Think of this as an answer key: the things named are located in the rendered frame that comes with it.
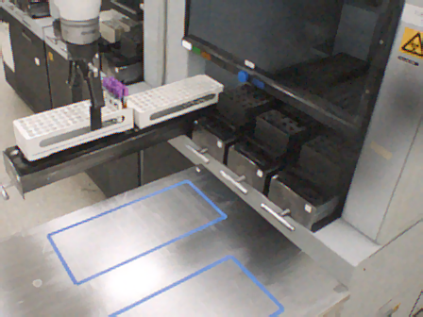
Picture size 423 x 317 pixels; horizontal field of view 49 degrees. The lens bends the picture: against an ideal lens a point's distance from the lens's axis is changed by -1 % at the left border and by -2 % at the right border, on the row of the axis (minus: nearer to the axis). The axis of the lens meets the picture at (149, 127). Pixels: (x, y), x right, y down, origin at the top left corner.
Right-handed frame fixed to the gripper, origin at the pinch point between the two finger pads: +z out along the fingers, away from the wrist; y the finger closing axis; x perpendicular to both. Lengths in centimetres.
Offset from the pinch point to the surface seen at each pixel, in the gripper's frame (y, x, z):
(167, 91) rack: -2.1, 27.4, 2.0
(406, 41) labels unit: 56, 38, -31
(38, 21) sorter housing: -116, 31, 14
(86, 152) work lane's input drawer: 5.5, -3.3, 8.0
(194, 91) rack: 2.9, 33.3, 1.7
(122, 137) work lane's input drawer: 5.5, 7.4, 7.1
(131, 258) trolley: 43.1, -12.6, 6.8
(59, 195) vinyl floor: -74, 16, 88
